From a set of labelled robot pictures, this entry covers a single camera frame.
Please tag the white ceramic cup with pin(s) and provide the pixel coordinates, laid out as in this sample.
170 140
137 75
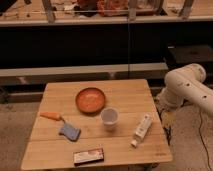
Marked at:
109 117

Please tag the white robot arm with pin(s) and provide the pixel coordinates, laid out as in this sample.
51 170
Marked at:
186 83

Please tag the orange round plate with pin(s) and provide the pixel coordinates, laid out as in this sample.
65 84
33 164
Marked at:
90 100

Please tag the wooden folding table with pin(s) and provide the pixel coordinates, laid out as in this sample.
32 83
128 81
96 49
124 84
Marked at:
46 149

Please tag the white tube bottle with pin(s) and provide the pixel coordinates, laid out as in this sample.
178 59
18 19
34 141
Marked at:
141 130

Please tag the black box on right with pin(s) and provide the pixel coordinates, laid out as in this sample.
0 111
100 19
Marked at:
183 55

